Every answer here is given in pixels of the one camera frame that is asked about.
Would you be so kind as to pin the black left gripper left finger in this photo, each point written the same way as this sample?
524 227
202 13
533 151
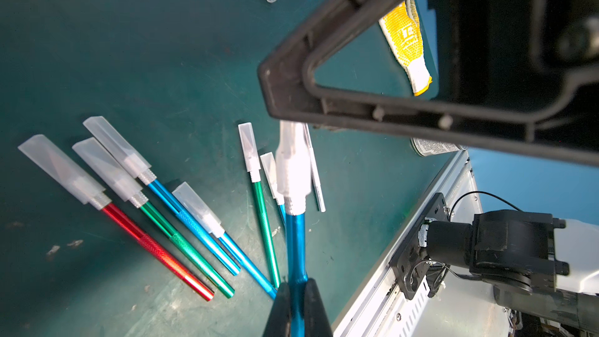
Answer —
279 319

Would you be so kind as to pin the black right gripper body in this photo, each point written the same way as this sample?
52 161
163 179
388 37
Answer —
517 76

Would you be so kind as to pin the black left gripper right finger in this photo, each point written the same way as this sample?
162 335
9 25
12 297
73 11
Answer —
316 321

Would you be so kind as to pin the short blue carving knife capped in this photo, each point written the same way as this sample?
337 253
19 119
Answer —
203 216

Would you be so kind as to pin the lower blue carving knife capped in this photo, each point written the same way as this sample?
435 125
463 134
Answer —
269 165

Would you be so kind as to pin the green carving knife capped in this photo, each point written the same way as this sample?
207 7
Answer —
253 167
121 182

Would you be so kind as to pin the red carving knife capped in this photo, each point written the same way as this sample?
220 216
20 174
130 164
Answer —
46 155

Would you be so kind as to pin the yellow work glove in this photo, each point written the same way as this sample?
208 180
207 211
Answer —
402 30

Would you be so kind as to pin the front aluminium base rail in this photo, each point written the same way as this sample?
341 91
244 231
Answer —
393 299

